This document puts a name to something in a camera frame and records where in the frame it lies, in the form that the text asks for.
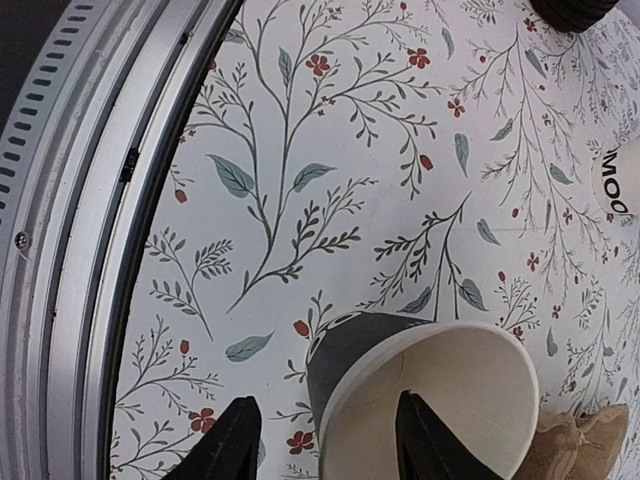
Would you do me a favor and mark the aluminium table front rail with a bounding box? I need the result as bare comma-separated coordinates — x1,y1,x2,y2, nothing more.
1,0,240,479

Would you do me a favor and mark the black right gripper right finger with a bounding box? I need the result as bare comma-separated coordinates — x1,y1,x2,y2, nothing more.
396,390,495,480

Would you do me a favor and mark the stack of black lids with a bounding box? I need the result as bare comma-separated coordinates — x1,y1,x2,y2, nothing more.
529,0,619,33

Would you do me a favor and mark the brown cardboard cup carrier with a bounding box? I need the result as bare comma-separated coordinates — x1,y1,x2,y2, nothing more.
514,404,629,480

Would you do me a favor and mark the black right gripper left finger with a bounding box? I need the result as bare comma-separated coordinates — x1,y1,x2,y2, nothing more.
164,396,262,480

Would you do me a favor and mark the black and white paper cup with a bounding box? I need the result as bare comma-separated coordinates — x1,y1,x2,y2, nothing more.
306,311,539,479

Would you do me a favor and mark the white cup holding straws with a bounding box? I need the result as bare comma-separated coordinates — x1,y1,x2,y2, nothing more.
592,139,640,215

